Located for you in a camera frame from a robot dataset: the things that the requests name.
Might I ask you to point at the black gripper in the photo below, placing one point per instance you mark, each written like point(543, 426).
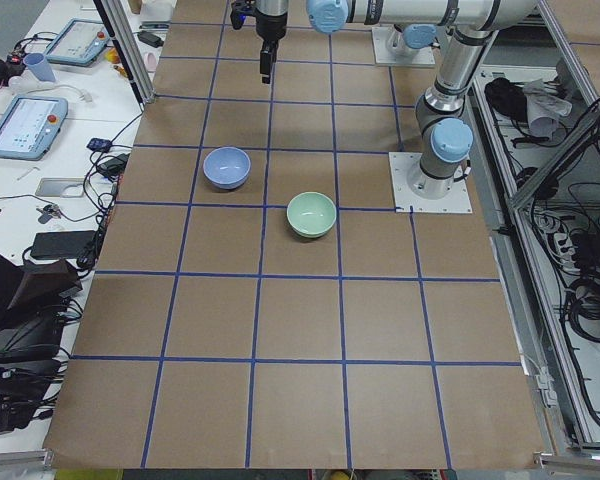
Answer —
point(271, 27)

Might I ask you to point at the green bowl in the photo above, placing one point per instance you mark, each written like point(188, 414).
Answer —
point(311, 214)

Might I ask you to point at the blue bowl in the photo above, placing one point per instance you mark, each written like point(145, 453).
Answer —
point(227, 168)

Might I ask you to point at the far teach pendant tablet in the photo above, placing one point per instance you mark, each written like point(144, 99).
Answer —
point(78, 44)

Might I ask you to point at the teach pendant tablet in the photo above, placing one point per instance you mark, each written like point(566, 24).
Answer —
point(30, 125)
point(78, 44)

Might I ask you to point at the small blue black box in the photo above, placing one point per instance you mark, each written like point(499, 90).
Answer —
point(97, 144)

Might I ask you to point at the blue plastic cup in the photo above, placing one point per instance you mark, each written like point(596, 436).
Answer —
point(38, 64)

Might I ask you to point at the near teach pendant tablet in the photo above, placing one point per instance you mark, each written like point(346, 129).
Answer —
point(30, 125)

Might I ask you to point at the black power adapter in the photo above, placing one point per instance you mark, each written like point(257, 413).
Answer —
point(61, 245)

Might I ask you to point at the white paper roll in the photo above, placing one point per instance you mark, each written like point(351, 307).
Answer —
point(544, 110)

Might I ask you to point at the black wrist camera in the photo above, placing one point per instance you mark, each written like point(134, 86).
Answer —
point(240, 11)

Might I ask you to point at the aluminium frame post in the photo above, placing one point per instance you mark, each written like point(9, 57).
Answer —
point(116, 23)

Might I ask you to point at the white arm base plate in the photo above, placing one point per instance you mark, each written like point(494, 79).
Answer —
point(384, 56)
point(414, 192)

